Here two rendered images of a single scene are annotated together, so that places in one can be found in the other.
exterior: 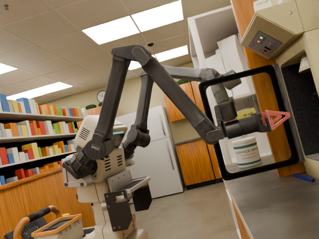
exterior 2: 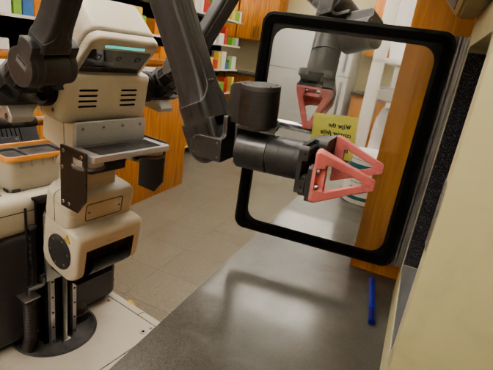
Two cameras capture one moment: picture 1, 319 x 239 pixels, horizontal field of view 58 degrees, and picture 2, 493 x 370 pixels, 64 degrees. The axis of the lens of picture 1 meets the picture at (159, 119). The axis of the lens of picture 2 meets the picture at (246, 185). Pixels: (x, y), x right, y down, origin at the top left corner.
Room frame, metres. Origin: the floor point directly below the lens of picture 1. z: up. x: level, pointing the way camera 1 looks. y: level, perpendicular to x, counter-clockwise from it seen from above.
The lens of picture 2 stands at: (0.43, -0.37, 1.33)
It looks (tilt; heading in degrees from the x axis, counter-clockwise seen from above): 19 degrees down; 14
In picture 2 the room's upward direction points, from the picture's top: 8 degrees clockwise
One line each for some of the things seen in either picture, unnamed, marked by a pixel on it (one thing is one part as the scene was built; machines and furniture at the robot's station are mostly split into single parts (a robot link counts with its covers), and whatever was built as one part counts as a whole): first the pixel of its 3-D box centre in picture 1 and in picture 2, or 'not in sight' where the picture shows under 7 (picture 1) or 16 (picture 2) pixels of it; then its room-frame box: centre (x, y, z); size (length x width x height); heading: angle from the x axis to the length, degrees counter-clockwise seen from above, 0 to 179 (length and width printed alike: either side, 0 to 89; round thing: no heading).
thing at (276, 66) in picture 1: (288, 112); (426, 163); (1.12, -0.49, 1.19); 0.03 x 0.02 x 0.39; 173
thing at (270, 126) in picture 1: (274, 118); (338, 175); (0.94, -0.36, 1.19); 0.09 x 0.07 x 0.07; 83
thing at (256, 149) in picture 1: (248, 122); (329, 143); (1.13, -0.33, 1.19); 0.30 x 0.01 x 0.40; 88
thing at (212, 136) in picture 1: (220, 120); (240, 120); (1.00, -0.20, 1.22); 0.12 x 0.09 x 0.11; 76
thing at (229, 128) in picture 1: (232, 127); (256, 147); (0.99, -0.24, 1.19); 0.07 x 0.06 x 0.07; 83
